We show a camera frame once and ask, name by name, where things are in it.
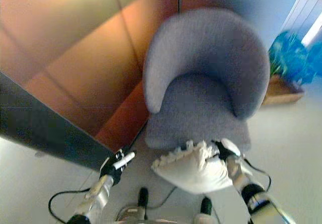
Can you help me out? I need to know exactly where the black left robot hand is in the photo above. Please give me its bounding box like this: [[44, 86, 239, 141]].
[[99, 148, 137, 186]]

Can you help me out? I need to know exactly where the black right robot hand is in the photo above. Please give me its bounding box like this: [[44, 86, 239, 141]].
[[210, 137, 245, 162]]

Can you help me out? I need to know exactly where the white fringed pillow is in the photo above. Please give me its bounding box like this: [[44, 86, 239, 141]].
[[150, 138, 234, 194]]

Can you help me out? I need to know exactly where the grey round armchair sofa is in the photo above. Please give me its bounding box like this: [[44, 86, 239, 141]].
[[142, 8, 271, 151]]

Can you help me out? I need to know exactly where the dark grey rug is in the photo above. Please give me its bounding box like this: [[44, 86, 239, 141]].
[[0, 69, 117, 172]]

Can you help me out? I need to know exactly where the wooden planter box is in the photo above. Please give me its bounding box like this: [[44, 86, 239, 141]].
[[261, 73, 305, 106]]

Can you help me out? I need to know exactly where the green potted plant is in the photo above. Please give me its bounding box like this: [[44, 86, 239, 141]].
[[268, 29, 322, 85]]

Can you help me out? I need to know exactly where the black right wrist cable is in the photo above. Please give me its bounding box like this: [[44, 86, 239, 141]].
[[243, 158, 272, 192]]

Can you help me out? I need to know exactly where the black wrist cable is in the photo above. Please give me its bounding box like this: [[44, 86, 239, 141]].
[[243, 158, 272, 192], [48, 187, 93, 224]]

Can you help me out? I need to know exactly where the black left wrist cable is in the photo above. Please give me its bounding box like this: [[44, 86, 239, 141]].
[[48, 187, 93, 224]]

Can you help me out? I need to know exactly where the white window frame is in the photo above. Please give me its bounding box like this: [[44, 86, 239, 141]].
[[280, 0, 322, 46]]

